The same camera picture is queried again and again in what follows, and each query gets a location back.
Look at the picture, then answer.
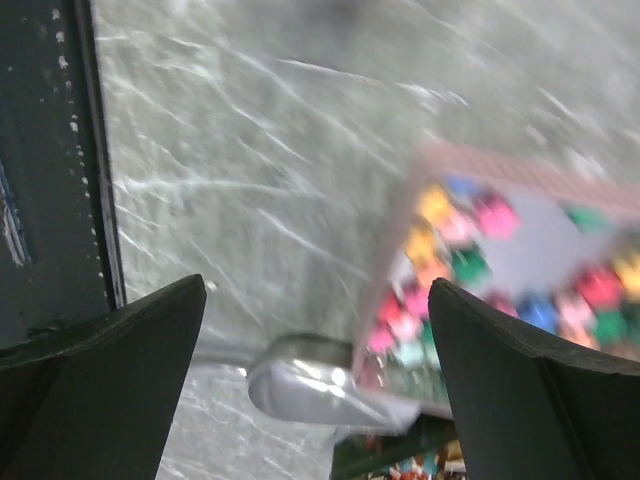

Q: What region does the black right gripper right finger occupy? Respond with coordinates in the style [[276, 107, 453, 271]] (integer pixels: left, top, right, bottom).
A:
[[429, 279, 639, 479]]

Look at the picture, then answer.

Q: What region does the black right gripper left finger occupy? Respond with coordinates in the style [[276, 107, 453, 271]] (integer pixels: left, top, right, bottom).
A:
[[1, 274, 207, 479]]

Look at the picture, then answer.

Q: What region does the pink star candy tin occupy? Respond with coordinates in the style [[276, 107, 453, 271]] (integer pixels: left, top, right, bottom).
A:
[[353, 142, 639, 417]]

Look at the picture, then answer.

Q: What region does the silver metal scoop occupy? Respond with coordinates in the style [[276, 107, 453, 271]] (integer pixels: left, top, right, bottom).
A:
[[192, 332, 421, 434]]

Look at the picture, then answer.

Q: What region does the gold lollipop tin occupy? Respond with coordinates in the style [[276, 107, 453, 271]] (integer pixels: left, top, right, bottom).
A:
[[330, 415, 468, 479]]

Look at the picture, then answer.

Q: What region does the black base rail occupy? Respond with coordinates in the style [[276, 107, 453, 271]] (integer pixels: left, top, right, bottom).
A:
[[1, 1, 126, 347]]

